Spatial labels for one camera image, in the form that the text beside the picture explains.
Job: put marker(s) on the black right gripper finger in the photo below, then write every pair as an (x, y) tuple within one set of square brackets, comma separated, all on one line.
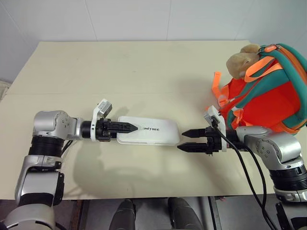
[(194, 133), (192, 147)]

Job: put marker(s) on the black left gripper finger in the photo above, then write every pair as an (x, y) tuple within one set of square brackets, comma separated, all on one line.
[(124, 127)]

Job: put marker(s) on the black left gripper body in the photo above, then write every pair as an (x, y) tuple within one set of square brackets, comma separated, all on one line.
[(103, 134)]

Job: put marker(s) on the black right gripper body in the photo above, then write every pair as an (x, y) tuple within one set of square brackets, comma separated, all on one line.
[(213, 141)]

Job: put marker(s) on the white box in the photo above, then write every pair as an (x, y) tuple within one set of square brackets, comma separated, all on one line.
[(156, 130)]

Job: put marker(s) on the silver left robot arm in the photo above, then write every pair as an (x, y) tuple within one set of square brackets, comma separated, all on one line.
[(45, 124)]

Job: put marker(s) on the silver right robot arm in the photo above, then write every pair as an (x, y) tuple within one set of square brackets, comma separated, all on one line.
[(275, 146)]

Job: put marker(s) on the orange and teal backpack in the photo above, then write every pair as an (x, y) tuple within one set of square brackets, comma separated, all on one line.
[(271, 100)]

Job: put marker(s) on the dark rounded shape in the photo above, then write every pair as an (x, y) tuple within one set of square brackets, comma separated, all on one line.
[(126, 215), (183, 214)]

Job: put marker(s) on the black panel under table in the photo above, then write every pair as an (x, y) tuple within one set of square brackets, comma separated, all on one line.
[(239, 213)]

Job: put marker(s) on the beige plush toy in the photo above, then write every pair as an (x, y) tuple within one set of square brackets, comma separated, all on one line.
[(237, 63)]

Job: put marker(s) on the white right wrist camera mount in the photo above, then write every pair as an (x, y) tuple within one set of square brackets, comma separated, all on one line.
[(219, 119)]

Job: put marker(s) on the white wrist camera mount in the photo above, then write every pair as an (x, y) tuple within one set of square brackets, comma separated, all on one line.
[(219, 119), (103, 106)]

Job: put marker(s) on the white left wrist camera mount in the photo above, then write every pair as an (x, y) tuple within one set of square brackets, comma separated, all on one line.
[(103, 106)]

